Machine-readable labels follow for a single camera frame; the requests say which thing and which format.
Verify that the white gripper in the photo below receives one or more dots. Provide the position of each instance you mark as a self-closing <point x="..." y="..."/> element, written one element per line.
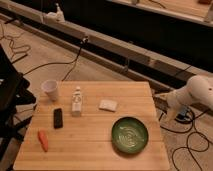
<point x="171" y="103"/>

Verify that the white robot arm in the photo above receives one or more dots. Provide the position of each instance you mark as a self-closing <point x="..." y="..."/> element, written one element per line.
<point x="198" y="89"/>

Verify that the green ceramic bowl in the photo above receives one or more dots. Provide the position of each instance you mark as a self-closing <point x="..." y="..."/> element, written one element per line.
<point x="129" y="135"/>

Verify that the white tube bottle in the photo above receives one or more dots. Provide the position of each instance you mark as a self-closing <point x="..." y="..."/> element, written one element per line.
<point x="77" y="102"/>

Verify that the black phone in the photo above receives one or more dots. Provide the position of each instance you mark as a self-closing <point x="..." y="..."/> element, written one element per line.
<point x="57" y="118"/>

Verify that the white paper cup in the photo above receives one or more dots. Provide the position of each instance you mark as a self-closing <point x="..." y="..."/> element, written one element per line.
<point x="50" y="88"/>

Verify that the orange carrot toy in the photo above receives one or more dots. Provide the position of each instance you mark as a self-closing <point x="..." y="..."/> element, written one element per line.
<point x="43" y="140"/>

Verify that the white object on ledge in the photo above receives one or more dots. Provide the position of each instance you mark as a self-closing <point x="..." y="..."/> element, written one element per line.
<point x="58" y="15"/>

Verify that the black chair frame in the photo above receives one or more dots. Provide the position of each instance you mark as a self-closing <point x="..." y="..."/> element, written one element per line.
<point x="13" y="92"/>

